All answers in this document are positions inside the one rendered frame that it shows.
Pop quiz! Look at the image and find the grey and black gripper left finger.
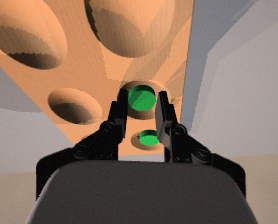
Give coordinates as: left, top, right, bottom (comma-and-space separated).
36, 88, 128, 201

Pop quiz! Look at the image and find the green disc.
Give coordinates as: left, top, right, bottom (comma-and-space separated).
140, 130, 159, 145
128, 85, 156, 111

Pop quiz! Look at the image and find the orange tray with round pockets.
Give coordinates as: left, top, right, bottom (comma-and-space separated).
0, 0, 195, 156

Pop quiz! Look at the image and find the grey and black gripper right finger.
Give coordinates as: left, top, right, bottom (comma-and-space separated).
155, 91, 246, 199

